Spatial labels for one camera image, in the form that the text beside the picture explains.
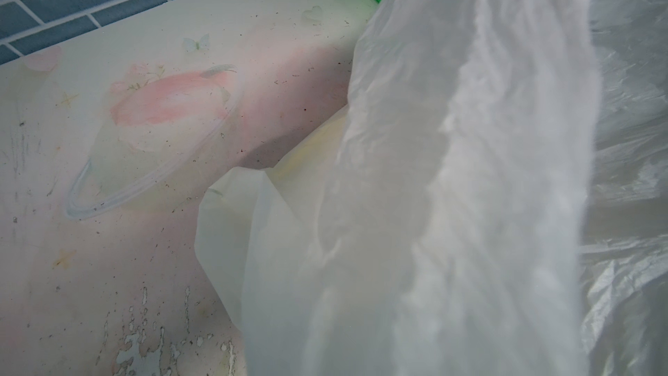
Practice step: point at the white plastic bag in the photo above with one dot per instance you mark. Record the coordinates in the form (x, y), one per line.
(491, 201)

